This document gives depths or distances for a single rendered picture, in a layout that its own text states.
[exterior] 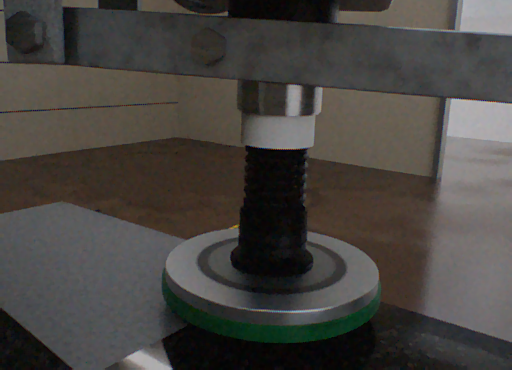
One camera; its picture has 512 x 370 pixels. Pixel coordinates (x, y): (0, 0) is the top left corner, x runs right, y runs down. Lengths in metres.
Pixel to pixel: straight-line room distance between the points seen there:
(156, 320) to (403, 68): 0.32
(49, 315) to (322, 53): 0.35
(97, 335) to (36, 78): 5.45
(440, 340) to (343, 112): 5.23
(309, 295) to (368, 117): 5.15
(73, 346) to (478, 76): 0.39
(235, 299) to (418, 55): 0.24
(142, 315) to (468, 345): 0.30
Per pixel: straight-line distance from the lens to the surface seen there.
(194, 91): 6.97
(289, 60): 0.41
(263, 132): 0.44
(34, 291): 0.58
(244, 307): 0.42
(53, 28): 0.46
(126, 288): 0.56
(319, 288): 0.46
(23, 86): 5.80
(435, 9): 5.36
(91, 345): 0.47
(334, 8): 0.45
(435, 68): 0.41
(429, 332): 0.52
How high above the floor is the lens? 1.06
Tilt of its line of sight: 13 degrees down
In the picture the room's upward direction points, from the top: 2 degrees clockwise
